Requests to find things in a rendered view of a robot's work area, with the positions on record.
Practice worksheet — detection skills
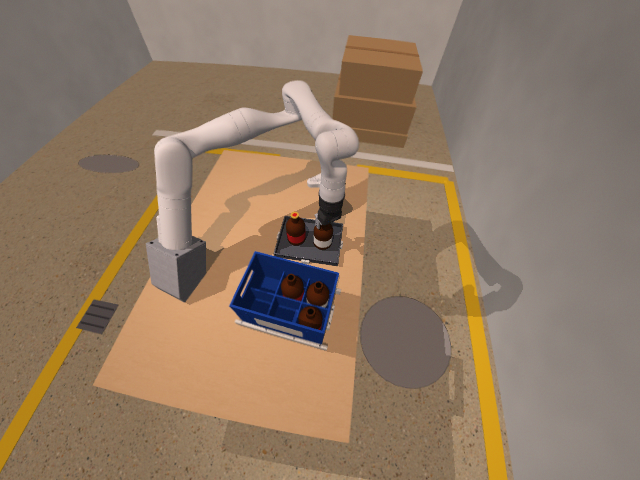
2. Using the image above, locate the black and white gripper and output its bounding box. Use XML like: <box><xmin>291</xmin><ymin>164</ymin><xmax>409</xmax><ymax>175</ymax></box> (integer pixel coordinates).
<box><xmin>307</xmin><ymin>174</ymin><xmax>345</xmax><ymax>229</ymax></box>

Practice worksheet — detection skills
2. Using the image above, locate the blue plastic crate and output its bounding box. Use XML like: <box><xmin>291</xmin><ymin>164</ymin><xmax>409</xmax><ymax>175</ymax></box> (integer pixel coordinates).
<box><xmin>238</xmin><ymin>255</ymin><xmax>339</xmax><ymax>344</ymax></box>

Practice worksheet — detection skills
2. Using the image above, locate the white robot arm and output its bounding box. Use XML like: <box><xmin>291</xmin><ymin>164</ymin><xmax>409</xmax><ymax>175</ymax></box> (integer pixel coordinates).
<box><xmin>154</xmin><ymin>80</ymin><xmax>359</xmax><ymax>250</ymax></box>

